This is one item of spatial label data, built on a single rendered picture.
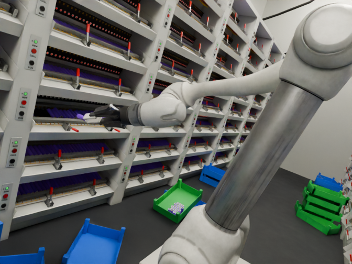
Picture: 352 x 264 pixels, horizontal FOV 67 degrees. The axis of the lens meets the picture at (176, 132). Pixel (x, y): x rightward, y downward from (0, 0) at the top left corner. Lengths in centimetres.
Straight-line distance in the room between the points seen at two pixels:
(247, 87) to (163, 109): 29
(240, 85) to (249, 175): 32
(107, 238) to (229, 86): 97
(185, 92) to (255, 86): 32
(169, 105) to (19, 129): 59
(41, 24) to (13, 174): 59
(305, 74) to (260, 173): 23
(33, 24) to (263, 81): 80
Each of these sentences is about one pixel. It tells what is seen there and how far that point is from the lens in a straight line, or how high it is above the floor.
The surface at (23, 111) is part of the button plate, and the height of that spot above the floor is 57.
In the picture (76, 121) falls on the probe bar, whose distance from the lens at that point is 137.
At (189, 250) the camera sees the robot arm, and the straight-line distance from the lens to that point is 68.
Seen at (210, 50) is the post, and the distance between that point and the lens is 218.
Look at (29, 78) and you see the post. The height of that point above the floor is 69.
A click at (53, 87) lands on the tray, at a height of 67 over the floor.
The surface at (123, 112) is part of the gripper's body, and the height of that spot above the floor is 67.
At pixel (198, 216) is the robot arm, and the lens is 70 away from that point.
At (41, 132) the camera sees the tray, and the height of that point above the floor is 48.
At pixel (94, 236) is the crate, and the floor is 0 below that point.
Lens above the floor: 82
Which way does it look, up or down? 10 degrees down
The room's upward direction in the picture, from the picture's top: 17 degrees clockwise
